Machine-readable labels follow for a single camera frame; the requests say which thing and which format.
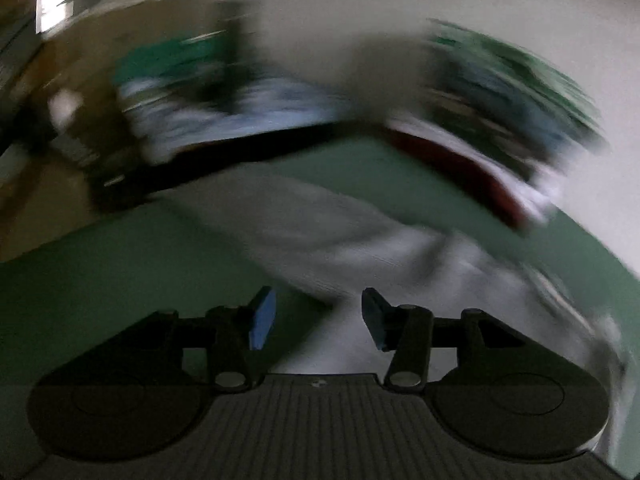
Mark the blue patterned cloth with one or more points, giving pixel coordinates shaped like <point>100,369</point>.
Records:
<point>240,120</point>

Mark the grey striped knit sweater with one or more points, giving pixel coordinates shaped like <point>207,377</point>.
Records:
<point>325,240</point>

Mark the stack of folded clothes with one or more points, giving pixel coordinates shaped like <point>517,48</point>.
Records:
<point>500,110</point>

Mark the dark cylinder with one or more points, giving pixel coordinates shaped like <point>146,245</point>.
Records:
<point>235,50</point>

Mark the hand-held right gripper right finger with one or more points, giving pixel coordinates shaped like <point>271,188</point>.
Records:
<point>374,317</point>

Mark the green table cloth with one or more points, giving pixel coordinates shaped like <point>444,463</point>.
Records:
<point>100,270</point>

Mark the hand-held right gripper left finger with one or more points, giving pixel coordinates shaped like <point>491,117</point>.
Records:
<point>262,320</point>

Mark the teal cloth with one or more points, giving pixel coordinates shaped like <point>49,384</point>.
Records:
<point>170,60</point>

